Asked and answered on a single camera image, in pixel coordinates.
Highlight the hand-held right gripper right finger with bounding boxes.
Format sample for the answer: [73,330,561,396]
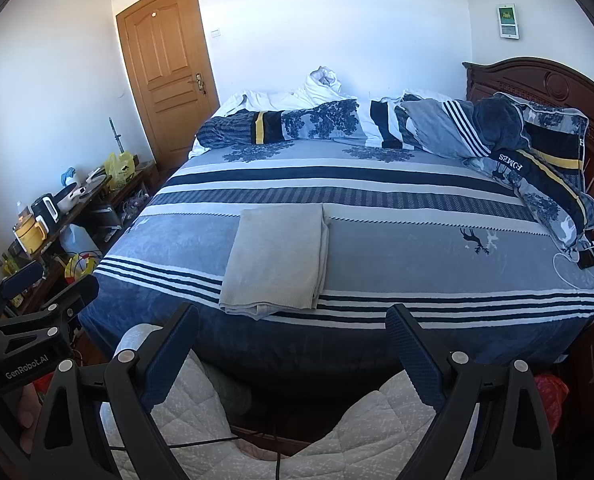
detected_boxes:
[385,304,562,480]

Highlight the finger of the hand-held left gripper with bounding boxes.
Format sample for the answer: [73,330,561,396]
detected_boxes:
[0,259,46,302]
[41,273,101,327]

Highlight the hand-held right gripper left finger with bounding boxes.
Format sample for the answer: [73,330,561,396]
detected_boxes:
[30,302,201,480]

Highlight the beige knit sweater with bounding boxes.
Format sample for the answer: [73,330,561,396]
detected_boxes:
[219,204,331,319]

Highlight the person's left hand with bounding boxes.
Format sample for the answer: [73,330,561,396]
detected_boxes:
[16,381,44,455]

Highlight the yellow and red bundle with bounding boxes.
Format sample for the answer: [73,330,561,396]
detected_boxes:
[64,252,101,282]

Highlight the yellow jug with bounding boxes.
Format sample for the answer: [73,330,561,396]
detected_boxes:
[12,215,46,257]

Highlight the clear water jug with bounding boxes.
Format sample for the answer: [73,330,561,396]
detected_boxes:
[59,223,101,257]

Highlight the black and white appliance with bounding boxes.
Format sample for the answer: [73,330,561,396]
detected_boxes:
[30,196,61,229]

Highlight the person's white quilted pants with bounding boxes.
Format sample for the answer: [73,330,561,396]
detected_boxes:
[100,324,484,480]

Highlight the white round appliance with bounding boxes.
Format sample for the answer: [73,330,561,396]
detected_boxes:
[56,172,111,214]

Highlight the bed with striped blue sheet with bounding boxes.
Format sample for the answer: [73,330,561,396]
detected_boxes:
[77,92,594,392]

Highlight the dark wooden side table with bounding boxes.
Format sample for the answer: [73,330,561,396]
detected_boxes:
[0,160,159,313]

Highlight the yellow plastic bag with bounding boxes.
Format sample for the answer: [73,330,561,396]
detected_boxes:
[104,152,138,192]

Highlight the red plastic bag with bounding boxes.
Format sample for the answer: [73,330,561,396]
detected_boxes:
[533,373,570,437]

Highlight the metal rod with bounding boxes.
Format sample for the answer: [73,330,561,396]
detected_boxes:
[108,117,126,157]

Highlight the floral blue pillow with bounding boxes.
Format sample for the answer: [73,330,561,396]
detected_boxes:
[369,91,594,252]

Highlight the wooden door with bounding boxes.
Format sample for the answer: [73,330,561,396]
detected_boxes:
[116,0,222,172]

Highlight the square blue patterned pillow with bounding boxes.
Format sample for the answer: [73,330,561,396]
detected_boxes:
[492,92,590,175]

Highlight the long blue patterned pillow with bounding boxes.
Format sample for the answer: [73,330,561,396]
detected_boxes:
[197,99,363,147]

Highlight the white duvet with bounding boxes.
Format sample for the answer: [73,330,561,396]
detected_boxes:
[191,66,359,112]

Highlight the dark wooden headboard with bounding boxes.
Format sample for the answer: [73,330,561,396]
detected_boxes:
[463,57,594,257]

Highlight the black cable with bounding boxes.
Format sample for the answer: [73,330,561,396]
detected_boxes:
[106,427,290,480]

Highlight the white charging cable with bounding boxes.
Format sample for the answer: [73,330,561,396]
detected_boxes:
[552,240,594,292]

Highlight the white wall control panel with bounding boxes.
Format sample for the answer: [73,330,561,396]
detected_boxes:
[497,3,520,40]

